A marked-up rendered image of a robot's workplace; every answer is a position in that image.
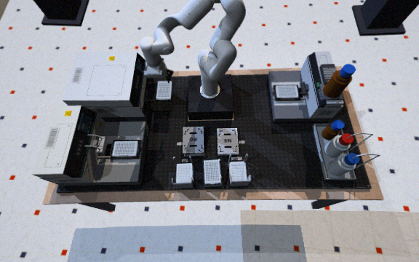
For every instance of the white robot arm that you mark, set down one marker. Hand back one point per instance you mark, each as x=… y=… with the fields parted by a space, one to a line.
x=213 y=64

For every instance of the blue bottle cap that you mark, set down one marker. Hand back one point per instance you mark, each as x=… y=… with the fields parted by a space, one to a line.
x=349 y=159
x=337 y=125
x=347 y=70

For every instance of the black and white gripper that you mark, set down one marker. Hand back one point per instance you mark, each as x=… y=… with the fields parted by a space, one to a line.
x=165 y=70

